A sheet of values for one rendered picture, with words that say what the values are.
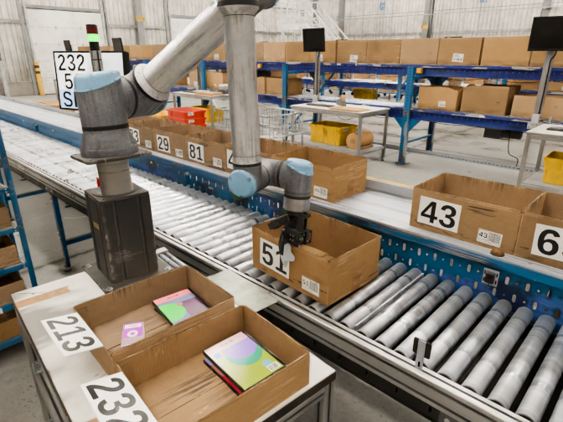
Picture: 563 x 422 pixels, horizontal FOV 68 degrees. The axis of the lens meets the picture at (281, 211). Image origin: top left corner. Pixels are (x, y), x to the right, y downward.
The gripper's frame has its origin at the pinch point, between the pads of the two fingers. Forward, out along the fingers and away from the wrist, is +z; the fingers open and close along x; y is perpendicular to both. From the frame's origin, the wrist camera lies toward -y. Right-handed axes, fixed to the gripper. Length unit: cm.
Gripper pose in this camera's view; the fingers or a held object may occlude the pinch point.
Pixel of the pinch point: (286, 261)
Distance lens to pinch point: 150.1
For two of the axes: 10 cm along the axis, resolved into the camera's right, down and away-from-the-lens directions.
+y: 7.2, 2.4, -6.4
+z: -0.7, 9.6, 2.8
